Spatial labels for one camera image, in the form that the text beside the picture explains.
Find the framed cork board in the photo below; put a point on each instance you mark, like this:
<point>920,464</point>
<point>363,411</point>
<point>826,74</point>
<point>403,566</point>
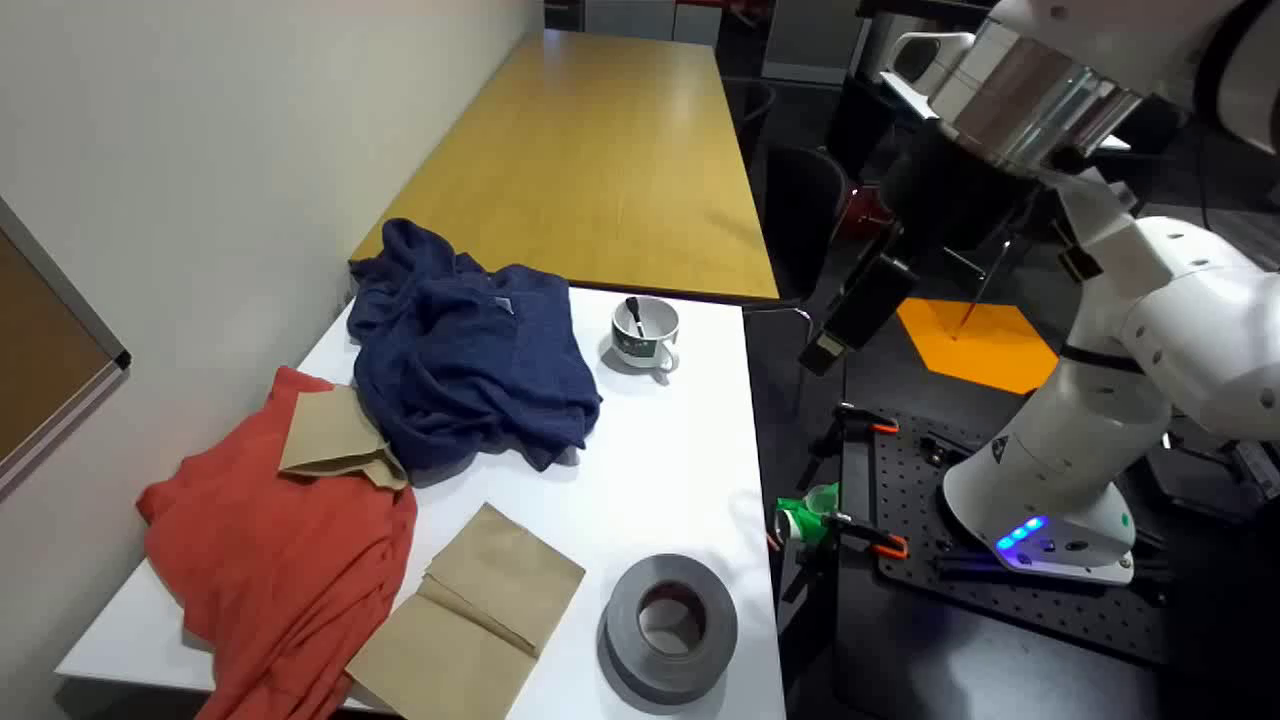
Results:
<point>43,361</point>

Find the green crumpled object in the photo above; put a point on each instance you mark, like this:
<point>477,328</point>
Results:
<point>809,513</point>

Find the large tan paper bag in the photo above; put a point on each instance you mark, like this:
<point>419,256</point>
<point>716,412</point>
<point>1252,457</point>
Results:
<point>483,601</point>

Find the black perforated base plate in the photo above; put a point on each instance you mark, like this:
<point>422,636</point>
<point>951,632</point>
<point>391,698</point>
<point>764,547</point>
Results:
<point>934,522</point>

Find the grey duct tape roll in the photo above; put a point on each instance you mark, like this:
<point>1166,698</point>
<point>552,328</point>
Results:
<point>625,653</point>

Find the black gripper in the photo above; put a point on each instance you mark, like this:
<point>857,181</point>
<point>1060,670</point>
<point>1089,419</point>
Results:
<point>869,294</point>

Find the black office chair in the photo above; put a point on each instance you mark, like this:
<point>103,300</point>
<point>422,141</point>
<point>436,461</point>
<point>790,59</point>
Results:
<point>801,213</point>

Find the navy blue cloth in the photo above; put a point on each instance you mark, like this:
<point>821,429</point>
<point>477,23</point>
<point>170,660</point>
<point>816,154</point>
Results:
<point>464,361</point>

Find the black orange clamp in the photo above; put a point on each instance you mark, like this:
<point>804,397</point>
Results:
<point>869,420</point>
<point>872,539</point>

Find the orange floor sheet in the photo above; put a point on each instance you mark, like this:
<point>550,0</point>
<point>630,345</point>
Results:
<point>985,349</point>

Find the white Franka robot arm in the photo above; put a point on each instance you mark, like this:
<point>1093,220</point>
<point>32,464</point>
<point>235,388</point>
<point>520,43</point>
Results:
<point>1173,334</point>

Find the yellow wooden table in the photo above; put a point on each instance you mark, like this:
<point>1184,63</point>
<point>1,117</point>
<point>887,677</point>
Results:
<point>603,162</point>

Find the orange red cloth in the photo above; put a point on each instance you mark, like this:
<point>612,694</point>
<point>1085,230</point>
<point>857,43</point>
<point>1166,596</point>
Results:
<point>282,562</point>

